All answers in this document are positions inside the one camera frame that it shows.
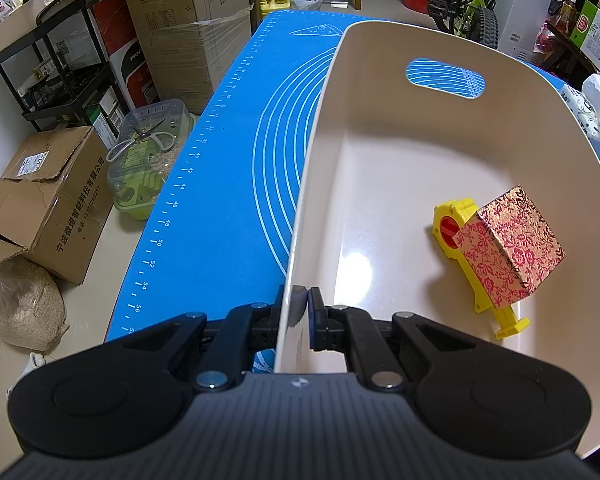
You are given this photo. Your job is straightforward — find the patterned tissue pack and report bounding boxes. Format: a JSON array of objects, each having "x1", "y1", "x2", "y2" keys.
[{"x1": 560, "y1": 74, "x2": 600, "y2": 168}]

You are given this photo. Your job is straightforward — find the white appliance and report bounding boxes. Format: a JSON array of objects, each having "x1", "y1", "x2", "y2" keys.
[{"x1": 490, "y1": 0, "x2": 576, "y2": 67}]

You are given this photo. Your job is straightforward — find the plastic wrapped cardboard box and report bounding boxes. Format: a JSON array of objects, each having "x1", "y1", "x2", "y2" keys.
[{"x1": 130, "y1": 7, "x2": 253, "y2": 116}]

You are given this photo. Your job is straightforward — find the black utility cart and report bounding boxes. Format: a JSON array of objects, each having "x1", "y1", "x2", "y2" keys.
[{"x1": 0, "y1": 0, "x2": 131, "y2": 133}]

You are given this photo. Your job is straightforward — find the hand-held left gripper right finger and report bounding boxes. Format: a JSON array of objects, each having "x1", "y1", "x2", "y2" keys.
[{"x1": 307, "y1": 286, "x2": 497, "y2": 392}]

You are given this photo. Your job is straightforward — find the white cloth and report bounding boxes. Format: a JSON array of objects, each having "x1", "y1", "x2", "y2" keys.
[{"x1": 22, "y1": 352, "x2": 57, "y2": 387}]

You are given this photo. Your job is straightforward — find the grey handled scissors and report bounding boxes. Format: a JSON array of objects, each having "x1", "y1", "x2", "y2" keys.
[{"x1": 106, "y1": 117, "x2": 175, "y2": 162}]

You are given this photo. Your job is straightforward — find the blue silicone mat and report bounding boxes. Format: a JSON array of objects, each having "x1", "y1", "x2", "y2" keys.
[{"x1": 104, "y1": 9, "x2": 600, "y2": 376}]

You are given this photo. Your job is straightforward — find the cardboard tray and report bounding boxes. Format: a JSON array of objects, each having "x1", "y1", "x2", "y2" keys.
[{"x1": 0, "y1": 0, "x2": 81, "y2": 56}]

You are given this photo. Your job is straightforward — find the open cardboard box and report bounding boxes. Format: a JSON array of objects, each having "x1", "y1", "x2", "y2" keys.
[{"x1": 0, "y1": 126, "x2": 112, "y2": 285}]

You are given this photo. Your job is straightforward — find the red floral patterned box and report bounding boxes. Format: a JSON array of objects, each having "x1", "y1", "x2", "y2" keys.
[{"x1": 452, "y1": 186, "x2": 566, "y2": 311}]

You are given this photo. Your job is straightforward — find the yellow plastic toy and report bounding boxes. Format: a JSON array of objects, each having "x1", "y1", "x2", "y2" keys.
[{"x1": 432, "y1": 199, "x2": 531, "y2": 340}]

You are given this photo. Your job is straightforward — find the sack of grain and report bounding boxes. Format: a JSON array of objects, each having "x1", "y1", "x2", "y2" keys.
[{"x1": 0, "y1": 259, "x2": 70, "y2": 352}]

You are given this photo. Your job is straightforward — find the cream plastic bin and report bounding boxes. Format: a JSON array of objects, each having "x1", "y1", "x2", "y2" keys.
[{"x1": 274, "y1": 21, "x2": 600, "y2": 461}]

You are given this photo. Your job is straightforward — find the green and white box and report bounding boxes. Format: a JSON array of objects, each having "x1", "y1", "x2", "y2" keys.
[{"x1": 570, "y1": 0, "x2": 600, "y2": 73}]

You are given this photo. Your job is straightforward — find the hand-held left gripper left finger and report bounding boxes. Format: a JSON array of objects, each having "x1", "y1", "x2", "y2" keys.
[{"x1": 107, "y1": 285, "x2": 287, "y2": 393}]

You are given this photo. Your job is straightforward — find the clear container with green base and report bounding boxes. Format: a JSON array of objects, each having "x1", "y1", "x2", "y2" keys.
[{"x1": 106, "y1": 100, "x2": 201, "y2": 221}]

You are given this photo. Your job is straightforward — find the red and black appliance box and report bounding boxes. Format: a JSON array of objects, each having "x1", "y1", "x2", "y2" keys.
[{"x1": 92, "y1": 0, "x2": 161, "y2": 111}]

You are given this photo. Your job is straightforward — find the green and black bicycle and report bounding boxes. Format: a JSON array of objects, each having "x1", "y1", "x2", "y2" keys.
[{"x1": 426, "y1": 0, "x2": 512, "y2": 51}]

